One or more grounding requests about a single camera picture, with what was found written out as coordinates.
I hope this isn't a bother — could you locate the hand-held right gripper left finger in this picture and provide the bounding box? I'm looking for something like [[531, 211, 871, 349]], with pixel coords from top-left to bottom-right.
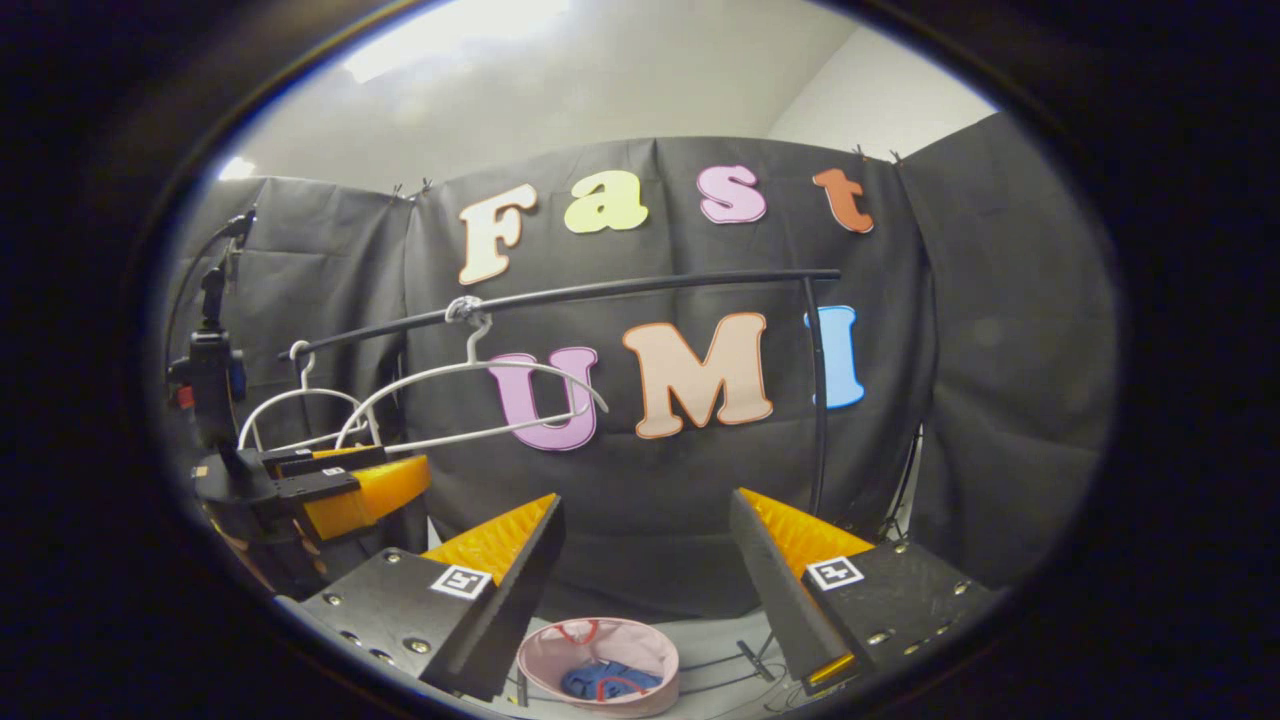
[[275, 492, 568, 704]]

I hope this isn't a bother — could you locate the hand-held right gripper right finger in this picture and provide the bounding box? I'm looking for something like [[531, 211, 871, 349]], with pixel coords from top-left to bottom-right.
[[728, 487, 1006, 696]]

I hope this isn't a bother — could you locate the pink laundry hamper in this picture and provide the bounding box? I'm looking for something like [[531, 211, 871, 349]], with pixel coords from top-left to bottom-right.
[[517, 617, 681, 719]]

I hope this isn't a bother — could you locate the blue corduroy shirt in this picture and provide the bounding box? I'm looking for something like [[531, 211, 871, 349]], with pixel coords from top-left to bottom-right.
[[560, 658, 663, 703]]

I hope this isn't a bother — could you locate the plain white hanger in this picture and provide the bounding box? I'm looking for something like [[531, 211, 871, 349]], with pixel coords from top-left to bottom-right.
[[238, 340, 381, 453]]

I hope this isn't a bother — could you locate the white hanger with taped hook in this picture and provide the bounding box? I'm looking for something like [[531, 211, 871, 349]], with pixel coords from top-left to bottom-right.
[[335, 310, 609, 456]]

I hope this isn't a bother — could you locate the black clothes rack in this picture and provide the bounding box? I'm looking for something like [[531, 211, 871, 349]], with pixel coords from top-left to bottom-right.
[[278, 268, 843, 706]]

